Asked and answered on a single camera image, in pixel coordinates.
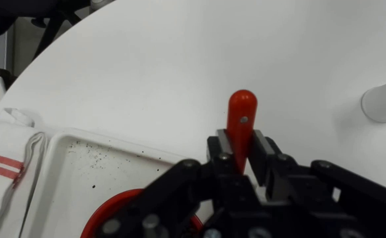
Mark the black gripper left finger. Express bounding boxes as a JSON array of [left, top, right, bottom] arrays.
[[92, 128, 252, 238]]

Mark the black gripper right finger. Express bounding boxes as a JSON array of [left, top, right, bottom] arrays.
[[247, 128, 386, 238]]

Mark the red spoon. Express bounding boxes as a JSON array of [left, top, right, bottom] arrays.
[[224, 89, 259, 176]]

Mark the red bowl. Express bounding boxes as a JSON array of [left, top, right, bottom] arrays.
[[79, 188, 206, 238]]

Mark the white plastic tray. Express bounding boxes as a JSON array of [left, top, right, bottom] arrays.
[[17, 128, 212, 238]]

